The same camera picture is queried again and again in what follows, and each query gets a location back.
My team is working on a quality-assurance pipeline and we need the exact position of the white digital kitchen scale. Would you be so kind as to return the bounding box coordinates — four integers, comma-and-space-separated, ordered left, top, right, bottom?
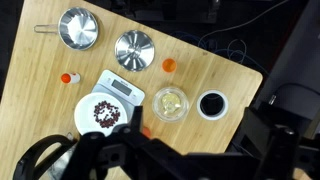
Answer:
92, 70, 145, 119

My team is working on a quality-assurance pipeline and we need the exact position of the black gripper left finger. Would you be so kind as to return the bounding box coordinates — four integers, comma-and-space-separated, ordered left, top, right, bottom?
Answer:
63, 105, 188, 180

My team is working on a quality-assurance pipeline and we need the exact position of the white bottle orange cap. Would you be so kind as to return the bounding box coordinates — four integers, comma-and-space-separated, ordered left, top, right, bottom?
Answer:
61, 73, 81, 84

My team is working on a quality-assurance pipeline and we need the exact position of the glass kettle with black handle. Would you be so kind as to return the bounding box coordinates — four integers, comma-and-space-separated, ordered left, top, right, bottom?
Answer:
12, 132, 81, 180

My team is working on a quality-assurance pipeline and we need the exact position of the steel pot lid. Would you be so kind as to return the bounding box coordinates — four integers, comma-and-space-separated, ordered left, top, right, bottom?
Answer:
115, 30, 155, 72

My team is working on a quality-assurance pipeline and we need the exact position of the tall orange plastic cup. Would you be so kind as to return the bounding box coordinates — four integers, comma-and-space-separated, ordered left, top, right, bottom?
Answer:
142, 127, 151, 139

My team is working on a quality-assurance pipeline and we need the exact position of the small orange plastic cup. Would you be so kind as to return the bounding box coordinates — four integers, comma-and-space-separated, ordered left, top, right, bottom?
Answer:
162, 58, 177, 73

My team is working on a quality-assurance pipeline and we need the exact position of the blue cable on floor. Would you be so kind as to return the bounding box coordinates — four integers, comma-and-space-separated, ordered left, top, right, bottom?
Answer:
173, 30, 268, 74

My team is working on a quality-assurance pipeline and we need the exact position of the white bowl of red beans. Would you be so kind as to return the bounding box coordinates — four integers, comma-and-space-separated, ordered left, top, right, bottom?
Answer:
74, 93, 128, 136

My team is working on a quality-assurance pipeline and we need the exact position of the white rimmed black cup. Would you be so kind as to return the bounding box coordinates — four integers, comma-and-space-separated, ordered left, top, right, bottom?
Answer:
196, 90, 229, 121

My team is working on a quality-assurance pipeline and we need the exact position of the glass jar with yellow liquid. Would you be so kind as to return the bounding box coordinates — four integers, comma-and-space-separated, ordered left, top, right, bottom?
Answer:
152, 87, 189, 122

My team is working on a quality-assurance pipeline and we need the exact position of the steel saucepan with handle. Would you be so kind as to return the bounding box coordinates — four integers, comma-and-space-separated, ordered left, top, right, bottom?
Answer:
33, 7, 99, 51

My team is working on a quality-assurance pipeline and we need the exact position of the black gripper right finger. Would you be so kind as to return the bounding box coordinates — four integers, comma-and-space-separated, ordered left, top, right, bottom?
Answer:
232, 108, 320, 180

